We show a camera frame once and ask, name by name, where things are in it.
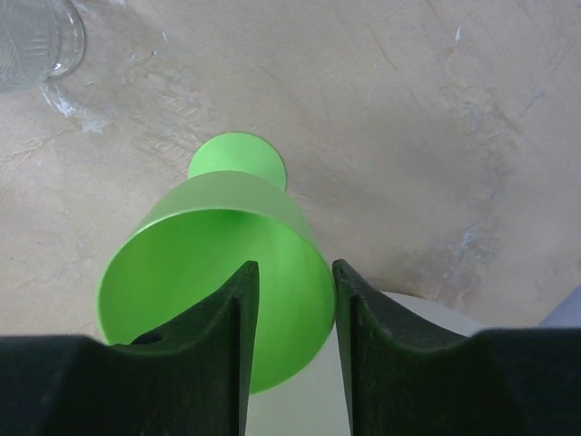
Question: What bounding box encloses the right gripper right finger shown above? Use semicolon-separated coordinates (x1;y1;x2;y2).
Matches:
332;260;580;435

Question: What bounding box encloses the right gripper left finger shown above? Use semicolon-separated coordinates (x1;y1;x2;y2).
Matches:
1;262;260;435

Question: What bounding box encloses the green wine glass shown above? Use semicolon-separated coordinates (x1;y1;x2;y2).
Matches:
96;132;335;393

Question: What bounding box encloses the white cylindrical box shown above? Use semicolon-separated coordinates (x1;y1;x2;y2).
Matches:
247;290;485;436

